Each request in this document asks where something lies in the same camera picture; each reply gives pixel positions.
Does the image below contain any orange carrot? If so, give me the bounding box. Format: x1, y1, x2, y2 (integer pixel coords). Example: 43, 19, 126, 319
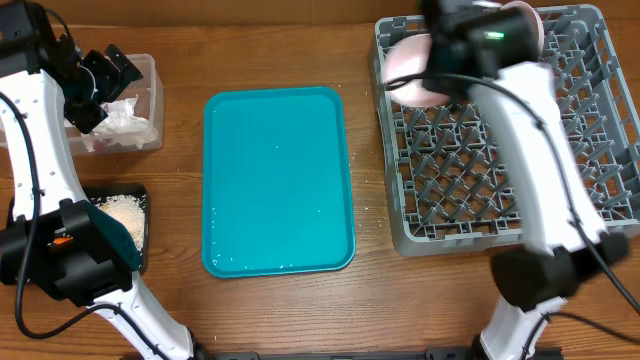
52, 237, 72, 246

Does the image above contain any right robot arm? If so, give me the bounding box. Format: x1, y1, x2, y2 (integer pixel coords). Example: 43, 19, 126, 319
423, 1, 630, 359

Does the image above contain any small white tissue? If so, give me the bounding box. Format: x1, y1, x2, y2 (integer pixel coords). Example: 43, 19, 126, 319
65, 117, 161, 154

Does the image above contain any pink bowl with peanuts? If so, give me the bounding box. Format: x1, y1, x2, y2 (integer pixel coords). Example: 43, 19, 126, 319
381, 34, 449, 108

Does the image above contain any clear plastic bin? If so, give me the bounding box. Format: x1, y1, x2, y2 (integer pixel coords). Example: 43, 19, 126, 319
63, 54, 164, 155

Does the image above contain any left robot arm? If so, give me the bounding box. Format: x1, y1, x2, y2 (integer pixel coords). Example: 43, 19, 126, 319
1, 1, 205, 359

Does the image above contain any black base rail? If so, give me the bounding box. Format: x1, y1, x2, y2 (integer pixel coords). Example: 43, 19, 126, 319
119, 345, 565, 360

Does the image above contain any black plastic tray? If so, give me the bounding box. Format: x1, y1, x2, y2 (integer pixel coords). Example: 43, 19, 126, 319
4, 182, 151, 276

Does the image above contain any teal serving tray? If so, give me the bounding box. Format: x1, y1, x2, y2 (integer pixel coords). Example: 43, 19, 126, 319
201, 86, 356, 279

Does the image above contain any white round plate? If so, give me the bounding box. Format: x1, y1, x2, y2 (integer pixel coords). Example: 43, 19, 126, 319
500, 1, 544, 53

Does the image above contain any rice and peanut pile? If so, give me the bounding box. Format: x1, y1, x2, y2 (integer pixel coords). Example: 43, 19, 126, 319
98, 195, 145, 251

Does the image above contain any grey dishwasher rack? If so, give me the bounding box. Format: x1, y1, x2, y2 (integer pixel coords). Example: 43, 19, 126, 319
369, 4, 639, 256

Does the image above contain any large white tissue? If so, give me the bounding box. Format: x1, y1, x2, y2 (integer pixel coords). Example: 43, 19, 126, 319
101, 97, 149, 134

